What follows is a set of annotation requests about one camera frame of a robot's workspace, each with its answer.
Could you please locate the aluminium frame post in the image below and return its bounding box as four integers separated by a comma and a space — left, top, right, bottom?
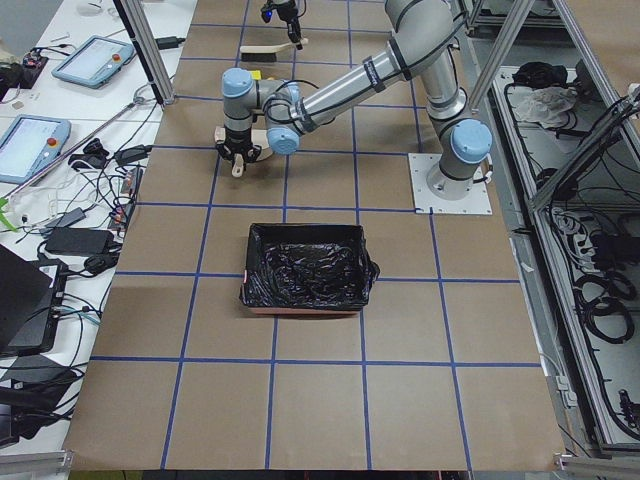
113, 0, 175, 107

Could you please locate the teach pendant tablet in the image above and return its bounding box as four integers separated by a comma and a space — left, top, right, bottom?
52, 35, 135, 89
1, 114, 71, 185

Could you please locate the upper teach pendant tablet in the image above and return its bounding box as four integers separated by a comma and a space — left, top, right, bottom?
52, 35, 135, 89

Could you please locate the black laptop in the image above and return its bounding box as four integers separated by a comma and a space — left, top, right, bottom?
1, 247, 69, 358

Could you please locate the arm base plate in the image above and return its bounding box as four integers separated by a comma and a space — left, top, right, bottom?
407, 153, 492, 216

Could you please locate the crumpled white cloth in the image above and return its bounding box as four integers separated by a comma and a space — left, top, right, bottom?
514, 86, 578, 129

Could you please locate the pink bin with black bag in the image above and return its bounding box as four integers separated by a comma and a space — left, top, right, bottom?
239, 223, 380, 316

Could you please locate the white plastic dustpan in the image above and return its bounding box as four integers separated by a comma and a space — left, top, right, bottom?
214, 126, 273, 178

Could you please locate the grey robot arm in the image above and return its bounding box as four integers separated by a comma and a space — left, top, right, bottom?
260, 0, 302, 44
216, 1, 492, 183

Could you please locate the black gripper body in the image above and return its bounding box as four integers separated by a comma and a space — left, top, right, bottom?
215, 128, 262, 163
280, 7, 302, 41

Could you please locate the lower teach pendant tablet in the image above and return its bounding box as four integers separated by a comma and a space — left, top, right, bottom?
1, 114, 71, 185

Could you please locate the black power brick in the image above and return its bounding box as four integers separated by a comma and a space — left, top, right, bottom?
45, 227, 114, 256

